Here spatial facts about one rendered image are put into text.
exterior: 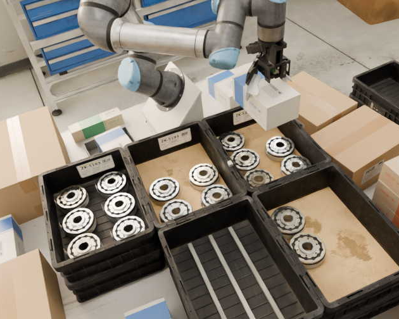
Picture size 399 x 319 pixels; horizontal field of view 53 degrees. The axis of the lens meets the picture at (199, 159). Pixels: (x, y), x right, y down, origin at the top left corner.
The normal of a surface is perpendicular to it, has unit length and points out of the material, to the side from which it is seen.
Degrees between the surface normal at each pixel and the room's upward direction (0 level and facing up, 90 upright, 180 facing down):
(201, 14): 90
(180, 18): 90
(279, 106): 90
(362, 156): 0
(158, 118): 47
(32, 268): 0
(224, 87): 0
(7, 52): 90
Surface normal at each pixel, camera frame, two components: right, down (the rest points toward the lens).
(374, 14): 0.25, 0.68
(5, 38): 0.45, 0.60
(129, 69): -0.73, -0.04
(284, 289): -0.10, -0.70
